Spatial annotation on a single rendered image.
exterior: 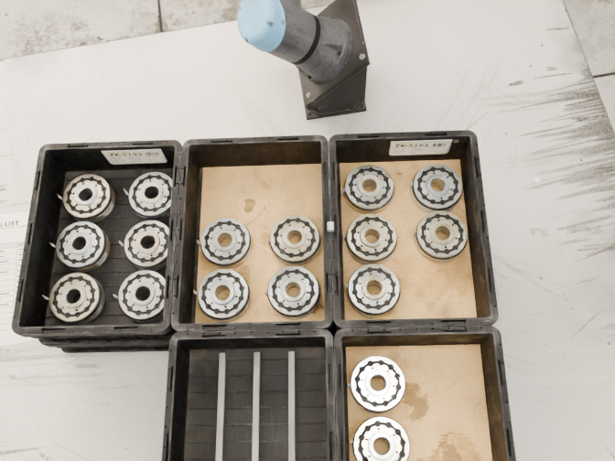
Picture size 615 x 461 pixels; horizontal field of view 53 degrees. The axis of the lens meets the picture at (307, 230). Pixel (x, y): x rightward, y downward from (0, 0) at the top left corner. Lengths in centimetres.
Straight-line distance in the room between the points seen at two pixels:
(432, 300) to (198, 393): 49
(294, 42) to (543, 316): 80
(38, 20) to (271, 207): 181
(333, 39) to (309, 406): 78
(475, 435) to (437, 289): 28
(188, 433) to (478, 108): 101
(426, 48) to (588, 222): 59
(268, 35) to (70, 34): 159
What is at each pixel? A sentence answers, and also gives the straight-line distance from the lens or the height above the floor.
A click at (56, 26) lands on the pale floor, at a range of 288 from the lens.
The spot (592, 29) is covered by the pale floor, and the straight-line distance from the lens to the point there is 278.
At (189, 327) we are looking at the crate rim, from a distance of 118.
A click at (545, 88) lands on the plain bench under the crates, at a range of 169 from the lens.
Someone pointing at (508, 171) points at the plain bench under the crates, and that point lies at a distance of 155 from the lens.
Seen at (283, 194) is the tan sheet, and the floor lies 83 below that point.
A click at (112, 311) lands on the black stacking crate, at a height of 83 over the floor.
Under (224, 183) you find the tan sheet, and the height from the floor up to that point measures 83.
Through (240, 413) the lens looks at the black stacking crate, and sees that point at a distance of 124.
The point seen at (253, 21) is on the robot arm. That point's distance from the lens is 137.
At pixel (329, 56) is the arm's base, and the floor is 90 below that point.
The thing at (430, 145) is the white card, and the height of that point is 90.
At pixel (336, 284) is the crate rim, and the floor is 92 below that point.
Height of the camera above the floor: 205
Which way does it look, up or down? 69 degrees down
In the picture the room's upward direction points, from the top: 8 degrees counter-clockwise
